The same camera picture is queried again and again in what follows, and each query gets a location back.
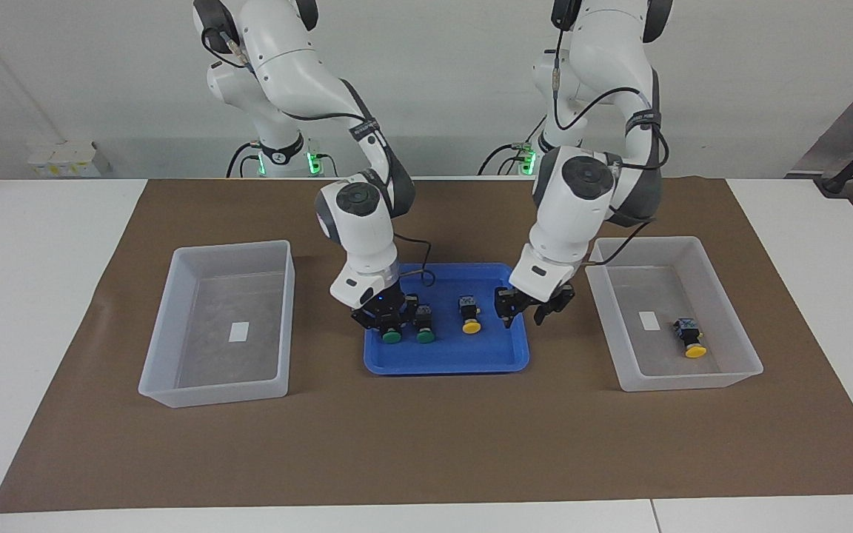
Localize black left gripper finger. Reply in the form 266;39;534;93
495;287;520;328
535;290;574;325

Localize yellow push button switch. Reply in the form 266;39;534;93
675;318;707;360
458;296;483;335

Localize white small boxes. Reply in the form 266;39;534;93
27;141;101;178

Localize blue plastic tray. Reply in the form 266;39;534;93
364;263;530;375

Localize translucent white plastic box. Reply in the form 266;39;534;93
586;236;763;392
138;239;296;409

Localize brown table mat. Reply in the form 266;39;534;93
0;176;853;513

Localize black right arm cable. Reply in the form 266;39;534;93
201;30;436;289

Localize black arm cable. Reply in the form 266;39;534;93
551;44;670;267
201;30;436;289

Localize black base cable bundle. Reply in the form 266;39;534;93
478;137;546;176

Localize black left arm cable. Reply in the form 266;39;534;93
551;44;670;267

